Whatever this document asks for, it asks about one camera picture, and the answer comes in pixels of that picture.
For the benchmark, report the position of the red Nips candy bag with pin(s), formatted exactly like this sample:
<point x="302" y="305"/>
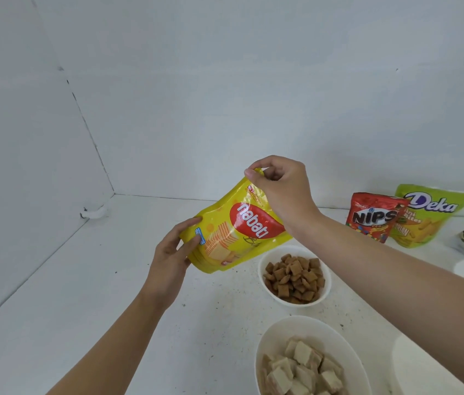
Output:
<point x="374" y="213"/>

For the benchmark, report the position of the green snack bag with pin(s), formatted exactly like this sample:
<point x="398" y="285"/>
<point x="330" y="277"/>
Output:
<point x="429" y="218"/>

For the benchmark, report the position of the person's left forearm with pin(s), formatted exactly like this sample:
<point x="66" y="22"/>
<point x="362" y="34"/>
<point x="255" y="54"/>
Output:
<point x="108" y="353"/>

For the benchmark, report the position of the yellow snack bag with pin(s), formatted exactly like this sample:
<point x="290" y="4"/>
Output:
<point x="215" y="218"/>

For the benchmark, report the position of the person's right forearm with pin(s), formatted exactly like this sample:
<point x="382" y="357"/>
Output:
<point x="401" y="283"/>

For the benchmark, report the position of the person's left hand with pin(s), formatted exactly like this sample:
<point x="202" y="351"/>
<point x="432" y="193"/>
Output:
<point x="168" y="275"/>

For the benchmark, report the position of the pile of beige wafer cubes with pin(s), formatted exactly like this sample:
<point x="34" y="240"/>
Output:
<point x="298" y="366"/>

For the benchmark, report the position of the person's right hand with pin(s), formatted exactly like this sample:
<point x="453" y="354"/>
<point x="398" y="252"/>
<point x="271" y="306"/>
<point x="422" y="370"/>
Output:
<point x="289" y="193"/>

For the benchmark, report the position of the pile of brown pillow snacks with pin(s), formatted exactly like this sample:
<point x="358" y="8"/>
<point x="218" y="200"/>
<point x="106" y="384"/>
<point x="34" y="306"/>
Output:
<point x="293" y="279"/>

